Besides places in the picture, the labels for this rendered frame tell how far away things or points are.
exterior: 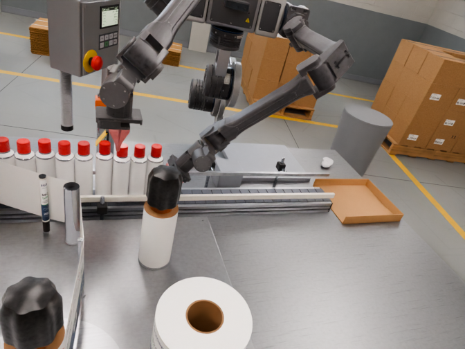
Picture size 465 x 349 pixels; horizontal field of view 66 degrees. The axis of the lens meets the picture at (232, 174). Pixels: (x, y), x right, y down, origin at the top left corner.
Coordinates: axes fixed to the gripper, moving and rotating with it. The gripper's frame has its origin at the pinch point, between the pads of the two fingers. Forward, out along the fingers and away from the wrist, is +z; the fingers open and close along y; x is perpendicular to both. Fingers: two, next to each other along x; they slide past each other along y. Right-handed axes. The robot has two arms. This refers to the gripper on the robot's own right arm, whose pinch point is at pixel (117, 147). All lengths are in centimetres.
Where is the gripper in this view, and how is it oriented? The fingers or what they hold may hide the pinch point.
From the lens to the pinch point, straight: 93.3
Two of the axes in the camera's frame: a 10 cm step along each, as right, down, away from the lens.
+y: 9.3, 0.0, 3.7
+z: -2.0, 8.3, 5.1
